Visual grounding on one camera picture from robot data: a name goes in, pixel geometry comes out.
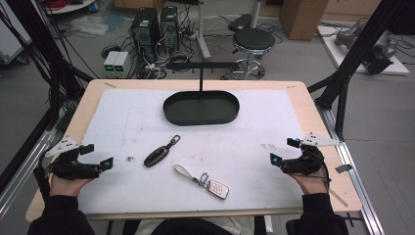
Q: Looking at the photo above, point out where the black metal frame strut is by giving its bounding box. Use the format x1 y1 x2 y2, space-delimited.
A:
0 0 96 197
306 0 415 143

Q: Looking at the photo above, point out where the white plastic bag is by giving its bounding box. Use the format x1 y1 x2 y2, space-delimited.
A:
69 15 110 36

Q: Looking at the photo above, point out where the person's right hand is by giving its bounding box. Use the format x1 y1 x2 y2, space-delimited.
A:
288 170 329 196

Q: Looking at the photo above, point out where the black car key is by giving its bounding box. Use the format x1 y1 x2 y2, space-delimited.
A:
143 134 181 168

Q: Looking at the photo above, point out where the white car key with strap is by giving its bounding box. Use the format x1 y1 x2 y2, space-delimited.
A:
173 164 230 201

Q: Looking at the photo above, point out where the person's left hand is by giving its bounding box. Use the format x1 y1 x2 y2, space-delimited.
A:
49 174 94 198

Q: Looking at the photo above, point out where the person's lap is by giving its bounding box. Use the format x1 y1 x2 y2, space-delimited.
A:
123 215 266 235

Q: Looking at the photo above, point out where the thin wooden stick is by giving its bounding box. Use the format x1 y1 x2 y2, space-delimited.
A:
327 188 349 208

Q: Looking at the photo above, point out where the flat black case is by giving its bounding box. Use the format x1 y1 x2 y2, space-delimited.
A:
227 13 254 32

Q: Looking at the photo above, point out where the large black computer tower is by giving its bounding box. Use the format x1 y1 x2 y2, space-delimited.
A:
129 7 161 65

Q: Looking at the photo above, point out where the white board with equipment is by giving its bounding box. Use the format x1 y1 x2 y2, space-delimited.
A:
316 23 411 77

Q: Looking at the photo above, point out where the black key rack with tray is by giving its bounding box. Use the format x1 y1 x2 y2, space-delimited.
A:
162 61 241 127

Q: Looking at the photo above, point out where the white table mat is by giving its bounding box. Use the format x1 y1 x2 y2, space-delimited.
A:
77 88 306 215

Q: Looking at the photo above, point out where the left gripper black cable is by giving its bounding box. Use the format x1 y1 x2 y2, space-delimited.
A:
32 151 53 199

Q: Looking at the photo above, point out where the brown cardboard box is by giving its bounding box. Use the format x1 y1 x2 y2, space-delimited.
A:
279 0 330 42

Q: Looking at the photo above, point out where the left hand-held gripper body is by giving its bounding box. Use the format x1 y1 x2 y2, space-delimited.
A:
45 136 101 181

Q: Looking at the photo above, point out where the grey power supply unit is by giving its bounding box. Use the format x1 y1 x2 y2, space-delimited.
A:
113 51 130 79
103 50 120 78

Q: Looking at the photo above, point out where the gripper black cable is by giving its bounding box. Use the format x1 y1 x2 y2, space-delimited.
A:
32 151 53 199
319 161 332 194

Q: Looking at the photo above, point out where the slim black computer tower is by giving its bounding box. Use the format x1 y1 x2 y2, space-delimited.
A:
160 5 180 54

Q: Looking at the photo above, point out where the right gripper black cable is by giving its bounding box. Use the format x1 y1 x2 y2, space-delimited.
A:
319 161 332 194

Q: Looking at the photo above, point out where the white desk leg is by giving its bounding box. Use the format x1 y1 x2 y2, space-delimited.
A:
195 0 213 62

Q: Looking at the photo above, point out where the black round stool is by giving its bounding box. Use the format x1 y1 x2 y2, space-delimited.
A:
228 26 277 81

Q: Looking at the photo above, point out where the aluminium rail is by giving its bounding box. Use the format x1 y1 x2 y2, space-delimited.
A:
316 105 387 235
0 128 57 220

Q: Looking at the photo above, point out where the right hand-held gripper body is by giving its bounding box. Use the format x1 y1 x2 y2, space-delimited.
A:
281 131 344 176

